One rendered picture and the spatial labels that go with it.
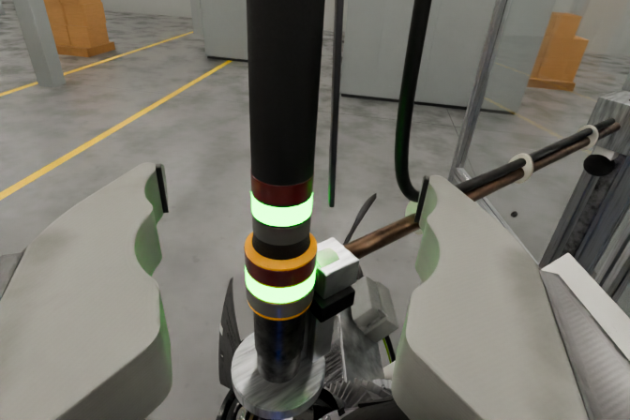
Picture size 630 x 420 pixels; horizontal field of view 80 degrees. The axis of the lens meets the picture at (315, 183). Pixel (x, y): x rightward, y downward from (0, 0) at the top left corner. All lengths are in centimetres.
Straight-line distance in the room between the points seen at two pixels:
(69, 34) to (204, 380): 741
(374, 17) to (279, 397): 552
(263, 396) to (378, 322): 52
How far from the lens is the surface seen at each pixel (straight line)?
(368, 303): 78
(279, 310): 24
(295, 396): 30
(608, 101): 71
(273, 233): 20
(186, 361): 215
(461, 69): 590
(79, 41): 858
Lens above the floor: 173
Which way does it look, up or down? 30 degrees down
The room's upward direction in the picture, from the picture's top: 4 degrees clockwise
